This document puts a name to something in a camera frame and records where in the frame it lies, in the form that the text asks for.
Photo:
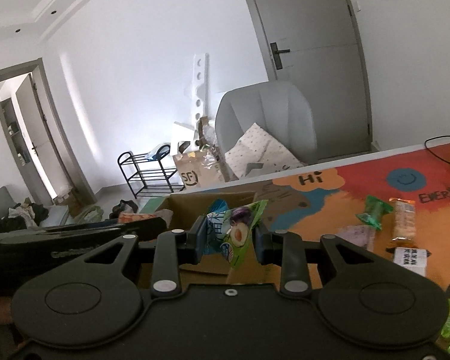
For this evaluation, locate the orange cracker packet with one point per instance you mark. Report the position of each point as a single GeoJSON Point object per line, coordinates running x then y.
{"type": "Point", "coordinates": [404, 224]}

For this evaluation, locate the white perforated board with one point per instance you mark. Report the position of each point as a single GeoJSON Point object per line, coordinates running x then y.
{"type": "Point", "coordinates": [197, 92]}

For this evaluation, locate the dotted white cushion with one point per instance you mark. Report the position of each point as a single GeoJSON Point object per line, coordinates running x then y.
{"type": "Point", "coordinates": [257, 152]}

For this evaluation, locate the green plum snack packet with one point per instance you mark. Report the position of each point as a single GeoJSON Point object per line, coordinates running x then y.
{"type": "Point", "coordinates": [236, 231]}

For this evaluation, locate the black shoe rack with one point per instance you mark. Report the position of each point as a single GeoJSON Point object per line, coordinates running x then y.
{"type": "Point", "coordinates": [146, 175]}

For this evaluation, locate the colourful cat table mat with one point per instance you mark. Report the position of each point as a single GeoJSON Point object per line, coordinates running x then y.
{"type": "Point", "coordinates": [313, 203]}

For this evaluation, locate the SF cardboard box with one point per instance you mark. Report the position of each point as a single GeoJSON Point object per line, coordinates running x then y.
{"type": "Point", "coordinates": [198, 168]}

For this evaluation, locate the open interior door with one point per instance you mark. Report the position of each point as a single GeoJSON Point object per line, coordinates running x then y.
{"type": "Point", "coordinates": [37, 139]}

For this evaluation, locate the grey armchair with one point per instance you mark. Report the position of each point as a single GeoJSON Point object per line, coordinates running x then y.
{"type": "Point", "coordinates": [279, 108]}

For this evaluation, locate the grey door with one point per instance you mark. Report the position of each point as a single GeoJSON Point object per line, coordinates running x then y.
{"type": "Point", "coordinates": [315, 45]}

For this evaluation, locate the small purple snack packet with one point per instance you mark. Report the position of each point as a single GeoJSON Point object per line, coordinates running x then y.
{"type": "Point", "coordinates": [359, 235]}

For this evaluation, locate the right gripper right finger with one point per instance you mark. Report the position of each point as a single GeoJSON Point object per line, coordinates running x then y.
{"type": "Point", "coordinates": [286, 250]}

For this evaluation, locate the green snack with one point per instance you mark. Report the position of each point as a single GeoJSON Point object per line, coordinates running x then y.
{"type": "Point", "coordinates": [374, 211]}

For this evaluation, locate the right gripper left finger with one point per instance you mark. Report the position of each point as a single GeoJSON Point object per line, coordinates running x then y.
{"type": "Point", "coordinates": [175, 248]}

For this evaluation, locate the white black-label snack bag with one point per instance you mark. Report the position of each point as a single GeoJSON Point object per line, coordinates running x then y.
{"type": "Point", "coordinates": [412, 259]}

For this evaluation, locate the blue white snack packet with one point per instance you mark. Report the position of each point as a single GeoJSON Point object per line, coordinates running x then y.
{"type": "Point", "coordinates": [214, 226]}

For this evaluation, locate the orange red snack packet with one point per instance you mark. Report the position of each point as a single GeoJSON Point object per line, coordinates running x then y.
{"type": "Point", "coordinates": [142, 217]}

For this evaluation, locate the open cardboard box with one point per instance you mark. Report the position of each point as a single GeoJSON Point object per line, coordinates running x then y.
{"type": "Point", "coordinates": [183, 210]}

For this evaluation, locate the black shoes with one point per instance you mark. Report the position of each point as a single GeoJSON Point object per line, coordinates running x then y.
{"type": "Point", "coordinates": [126, 207]}

